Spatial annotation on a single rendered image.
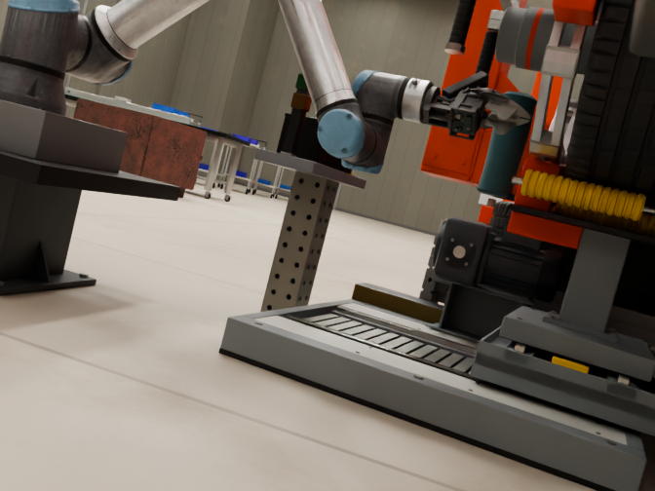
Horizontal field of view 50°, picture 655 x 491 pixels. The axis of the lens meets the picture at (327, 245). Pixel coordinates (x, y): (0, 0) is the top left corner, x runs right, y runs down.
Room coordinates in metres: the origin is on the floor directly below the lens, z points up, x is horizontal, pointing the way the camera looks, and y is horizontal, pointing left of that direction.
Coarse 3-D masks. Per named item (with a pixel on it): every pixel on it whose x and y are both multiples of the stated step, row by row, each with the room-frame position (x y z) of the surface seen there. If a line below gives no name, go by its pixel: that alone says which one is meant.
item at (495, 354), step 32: (480, 352) 1.43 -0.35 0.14; (512, 352) 1.41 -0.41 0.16; (544, 352) 1.65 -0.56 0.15; (512, 384) 1.40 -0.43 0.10; (544, 384) 1.38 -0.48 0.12; (576, 384) 1.36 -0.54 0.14; (608, 384) 1.34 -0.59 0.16; (640, 384) 1.54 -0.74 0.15; (608, 416) 1.34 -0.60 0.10; (640, 416) 1.32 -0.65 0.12
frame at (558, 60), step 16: (560, 32) 1.41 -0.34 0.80; (576, 32) 1.40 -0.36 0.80; (560, 48) 1.41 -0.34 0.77; (576, 48) 1.40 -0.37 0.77; (544, 64) 1.42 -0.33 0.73; (560, 64) 1.41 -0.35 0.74; (576, 64) 1.40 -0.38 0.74; (544, 80) 1.45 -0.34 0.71; (544, 96) 1.47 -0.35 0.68; (560, 96) 1.45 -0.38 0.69; (544, 112) 1.49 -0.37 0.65; (560, 112) 1.47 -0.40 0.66; (544, 128) 1.56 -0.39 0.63; (560, 128) 1.50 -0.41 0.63; (544, 144) 1.54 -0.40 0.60; (560, 144) 1.53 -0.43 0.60; (560, 160) 1.66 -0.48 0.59
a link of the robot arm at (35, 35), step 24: (24, 0) 1.61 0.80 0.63; (48, 0) 1.62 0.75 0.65; (72, 0) 1.67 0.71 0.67; (24, 24) 1.61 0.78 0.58; (48, 24) 1.62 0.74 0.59; (72, 24) 1.68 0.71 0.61; (0, 48) 1.64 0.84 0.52; (24, 48) 1.61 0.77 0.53; (48, 48) 1.63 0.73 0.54; (72, 48) 1.69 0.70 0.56
